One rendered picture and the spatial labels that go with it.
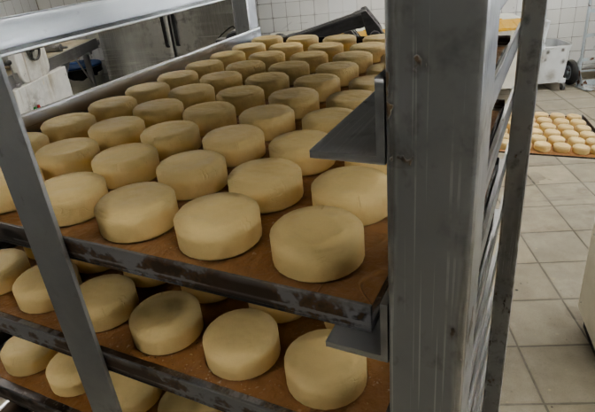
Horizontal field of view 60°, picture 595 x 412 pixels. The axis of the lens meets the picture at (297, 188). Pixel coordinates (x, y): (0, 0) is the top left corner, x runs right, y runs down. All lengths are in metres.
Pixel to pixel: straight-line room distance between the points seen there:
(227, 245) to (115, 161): 0.15
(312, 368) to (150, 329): 0.12
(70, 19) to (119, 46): 4.63
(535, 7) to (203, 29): 4.36
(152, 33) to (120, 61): 0.43
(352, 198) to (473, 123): 0.14
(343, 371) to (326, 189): 0.11
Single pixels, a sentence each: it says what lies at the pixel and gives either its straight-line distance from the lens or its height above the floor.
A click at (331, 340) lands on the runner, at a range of 0.23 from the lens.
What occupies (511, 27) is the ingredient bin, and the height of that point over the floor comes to 0.72.
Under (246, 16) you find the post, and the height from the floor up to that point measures 1.54.
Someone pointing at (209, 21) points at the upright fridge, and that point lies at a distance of 4.96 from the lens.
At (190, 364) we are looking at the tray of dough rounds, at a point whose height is 1.40.
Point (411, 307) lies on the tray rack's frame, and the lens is 0.20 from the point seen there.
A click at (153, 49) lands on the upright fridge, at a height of 0.84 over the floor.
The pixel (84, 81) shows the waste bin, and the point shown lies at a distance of 5.93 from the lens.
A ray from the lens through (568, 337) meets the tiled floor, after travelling 2.58.
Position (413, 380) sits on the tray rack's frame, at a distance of 0.23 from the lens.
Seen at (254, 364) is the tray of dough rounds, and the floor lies 1.41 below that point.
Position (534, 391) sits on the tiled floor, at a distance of 2.31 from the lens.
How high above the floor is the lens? 1.65
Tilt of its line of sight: 26 degrees down
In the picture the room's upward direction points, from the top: 6 degrees counter-clockwise
